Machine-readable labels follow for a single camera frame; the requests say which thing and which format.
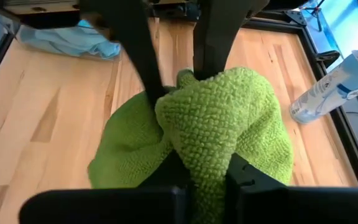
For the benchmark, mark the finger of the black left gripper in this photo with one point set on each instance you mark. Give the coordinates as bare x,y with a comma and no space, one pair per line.
216,37
135,46

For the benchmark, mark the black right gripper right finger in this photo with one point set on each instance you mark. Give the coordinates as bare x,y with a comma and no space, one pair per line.
291,205

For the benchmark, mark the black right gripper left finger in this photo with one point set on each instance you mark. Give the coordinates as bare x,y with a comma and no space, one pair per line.
120,205

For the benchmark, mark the blue microfiber towel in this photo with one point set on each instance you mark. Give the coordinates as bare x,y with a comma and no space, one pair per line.
73,43

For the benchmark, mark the green microfiber towel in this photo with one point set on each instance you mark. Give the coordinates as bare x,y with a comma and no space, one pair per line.
210,124

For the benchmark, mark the black metal table border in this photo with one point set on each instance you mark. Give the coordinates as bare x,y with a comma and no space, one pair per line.
351,149

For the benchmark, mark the light blue spray bottle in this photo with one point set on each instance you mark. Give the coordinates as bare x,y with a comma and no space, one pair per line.
328,90

